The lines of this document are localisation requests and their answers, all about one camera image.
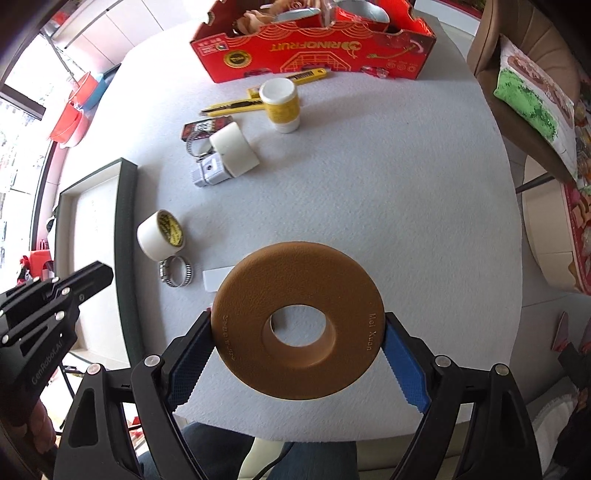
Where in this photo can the long yellow utility knife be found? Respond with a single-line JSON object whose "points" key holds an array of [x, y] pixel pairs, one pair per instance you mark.
{"points": [[233, 107]]}

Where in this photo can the short yellow utility knife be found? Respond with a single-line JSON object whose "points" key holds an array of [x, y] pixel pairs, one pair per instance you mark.
{"points": [[300, 78]]}

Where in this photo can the white rectangular block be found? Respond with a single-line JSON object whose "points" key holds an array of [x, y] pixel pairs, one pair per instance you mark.
{"points": [[213, 278]]}

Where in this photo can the green patterned cushion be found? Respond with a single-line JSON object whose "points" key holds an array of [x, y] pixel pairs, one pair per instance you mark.
{"points": [[538, 99]]}

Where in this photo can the wide white tape roll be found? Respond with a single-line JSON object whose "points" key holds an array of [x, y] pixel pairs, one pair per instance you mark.
{"points": [[236, 154]]}

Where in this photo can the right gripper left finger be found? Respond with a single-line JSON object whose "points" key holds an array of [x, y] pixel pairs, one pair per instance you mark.
{"points": [[161, 383]]}

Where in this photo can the red cardboard fruit box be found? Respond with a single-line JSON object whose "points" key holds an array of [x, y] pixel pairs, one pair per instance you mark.
{"points": [[230, 49]]}

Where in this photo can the brown upholstered chair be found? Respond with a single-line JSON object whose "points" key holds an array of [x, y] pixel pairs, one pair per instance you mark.
{"points": [[538, 38]]}

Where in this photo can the metal hose clamp far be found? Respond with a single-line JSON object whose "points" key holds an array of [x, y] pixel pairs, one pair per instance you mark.
{"points": [[198, 144]]}

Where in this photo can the dark red snack packet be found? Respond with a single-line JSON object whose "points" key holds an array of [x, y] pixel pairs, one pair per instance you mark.
{"points": [[204, 128]]}

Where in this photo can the red plastic basin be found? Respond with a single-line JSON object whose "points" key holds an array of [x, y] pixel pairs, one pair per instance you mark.
{"points": [[72, 123]]}

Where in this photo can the person's left hand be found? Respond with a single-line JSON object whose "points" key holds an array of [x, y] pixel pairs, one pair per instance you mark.
{"points": [[38, 428]]}

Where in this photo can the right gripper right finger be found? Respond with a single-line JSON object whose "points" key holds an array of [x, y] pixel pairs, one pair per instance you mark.
{"points": [[436, 386]]}

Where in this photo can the brown wooden ring disc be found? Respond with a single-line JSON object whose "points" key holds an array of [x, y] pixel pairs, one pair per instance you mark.
{"points": [[298, 321]]}

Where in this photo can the dark green tray box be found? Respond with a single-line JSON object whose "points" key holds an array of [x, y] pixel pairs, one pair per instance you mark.
{"points": [[95, 222]]}

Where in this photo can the yellow label white bottle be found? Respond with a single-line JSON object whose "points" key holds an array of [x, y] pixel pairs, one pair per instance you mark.
{"points": [[282, 104]]}

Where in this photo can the masking tape roll yellow core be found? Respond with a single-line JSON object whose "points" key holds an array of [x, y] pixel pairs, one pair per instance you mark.
{"points": [[160, 236]]}

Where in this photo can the grey white plug adapter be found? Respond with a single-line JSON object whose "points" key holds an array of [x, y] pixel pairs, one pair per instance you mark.
{"points": [[210, 171]]}

